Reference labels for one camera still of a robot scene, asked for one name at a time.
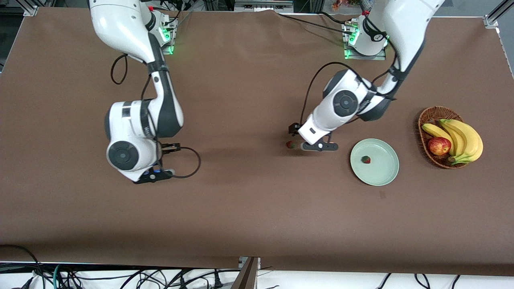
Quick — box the pale green round plate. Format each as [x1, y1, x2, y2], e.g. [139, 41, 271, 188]
[350, 138, 400, 187]

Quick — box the brown table cover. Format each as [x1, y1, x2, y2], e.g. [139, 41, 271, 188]
[0, 7, 514, 277]

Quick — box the brown wicker basket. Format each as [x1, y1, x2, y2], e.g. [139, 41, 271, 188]
[418, 106, 472, 169]

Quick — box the red apple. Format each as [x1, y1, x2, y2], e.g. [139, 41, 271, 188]
[428, 137, 452, 156]

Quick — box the grey metal background box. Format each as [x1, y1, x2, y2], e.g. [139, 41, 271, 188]
[234, 0, 294, 12]

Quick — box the yellow banana bunch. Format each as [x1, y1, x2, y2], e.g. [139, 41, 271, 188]
[422, 119, 484, 165]

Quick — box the black base cable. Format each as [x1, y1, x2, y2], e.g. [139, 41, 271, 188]
[276, 13, 355, 36]

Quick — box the black looped floor cable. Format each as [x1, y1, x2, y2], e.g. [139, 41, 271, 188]
[0, 244, 45, 289]

